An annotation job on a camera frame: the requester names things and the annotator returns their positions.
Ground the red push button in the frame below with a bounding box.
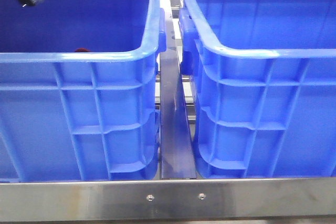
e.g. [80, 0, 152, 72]
[75, 48, 90, 52]

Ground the large blue bin right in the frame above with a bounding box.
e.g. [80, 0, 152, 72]
[180, 0, 335, 179]

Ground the large blue bin left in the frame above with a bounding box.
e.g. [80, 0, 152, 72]
[1, 0, 166, 183]

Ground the large blue bin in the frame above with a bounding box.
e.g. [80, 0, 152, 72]
[180, 0, 335, 179]
[1, 0, 166, 183]

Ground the metal roller conveyor frame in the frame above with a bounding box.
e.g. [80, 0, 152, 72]
[170, 0, 183, 19]

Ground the dark metal divider bar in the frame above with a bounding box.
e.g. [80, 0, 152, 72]
[160, 8, 197, 179]

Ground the stainless steel front rail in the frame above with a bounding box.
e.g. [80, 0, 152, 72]
[1, 178, 335, 222]

